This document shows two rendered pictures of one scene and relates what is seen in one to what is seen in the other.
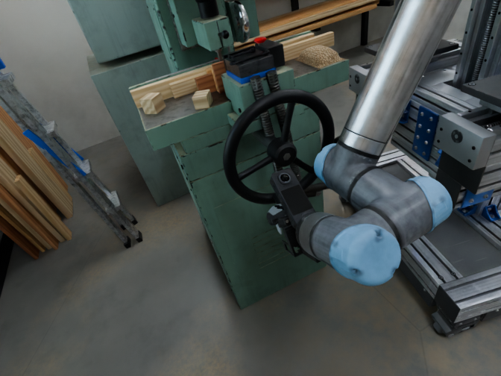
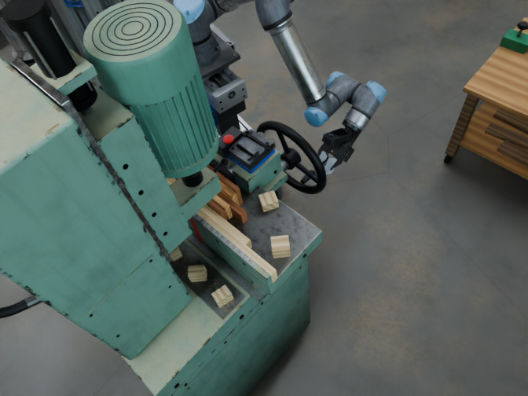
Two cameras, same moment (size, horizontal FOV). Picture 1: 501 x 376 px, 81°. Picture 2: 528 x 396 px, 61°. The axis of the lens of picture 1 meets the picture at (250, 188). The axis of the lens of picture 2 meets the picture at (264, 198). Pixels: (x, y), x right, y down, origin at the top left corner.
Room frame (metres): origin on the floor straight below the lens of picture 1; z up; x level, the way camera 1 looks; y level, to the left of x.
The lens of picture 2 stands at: (1.03, 0.67, 1.95)
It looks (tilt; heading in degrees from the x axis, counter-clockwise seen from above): 57 degrees down; 247
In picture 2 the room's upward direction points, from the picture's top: 10 degrees counter-clockwise
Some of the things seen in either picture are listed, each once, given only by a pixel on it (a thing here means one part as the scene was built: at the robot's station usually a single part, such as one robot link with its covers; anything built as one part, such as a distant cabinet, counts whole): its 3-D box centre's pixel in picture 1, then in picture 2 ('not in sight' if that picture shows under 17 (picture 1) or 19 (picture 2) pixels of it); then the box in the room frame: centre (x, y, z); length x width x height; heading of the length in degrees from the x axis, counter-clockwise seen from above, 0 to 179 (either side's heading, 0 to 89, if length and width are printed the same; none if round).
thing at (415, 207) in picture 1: (396, 207); (341, 89); (0.30, -0.21, 0.85); 0.11 x 0.11 x 0.08; 18
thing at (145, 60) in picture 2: not in sight; (159, 97); (0.92, 0.00, 1.35); 0.18 x 0.18 x 0.31
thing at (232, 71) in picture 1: (255, 59); (243, 146); (0.74, -0.08, 0.99); 0.13 x 0.11 x 0.06; 105
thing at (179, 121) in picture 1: (248, 96); (229, 190); (0.82, -0.06, 0.87); 0.61 x 0.30 x 0.06; 105
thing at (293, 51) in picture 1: (256, 63); (179, 189); (0.94, -0.11, 0.92); 0.55 x 0.02 x 0.04; 105
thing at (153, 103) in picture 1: (153, 103); (280, 247); (0.81, 0.20, 0.92); 0.05 x 0.04 x 0.04; 152
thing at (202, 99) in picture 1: (202, 99); (268, 201); (0.76, 0.07, 0.92); 0.05 x 0.04 x 0.03; 166
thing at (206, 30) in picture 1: (213, 34); (191, 193); (0.94, 0.00, 1.03); 0.14 x 0.07 x 0.09; 15
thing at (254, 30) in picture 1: (241, 18); not in sight; (1.14, -0.11, 1.02); 0.09 x 0.07 x 0.12; 105
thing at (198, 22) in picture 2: not in sight; (192, 15); (0.58, -0.72, 0.98); 0.13 x 0.12 x 0.14; 18
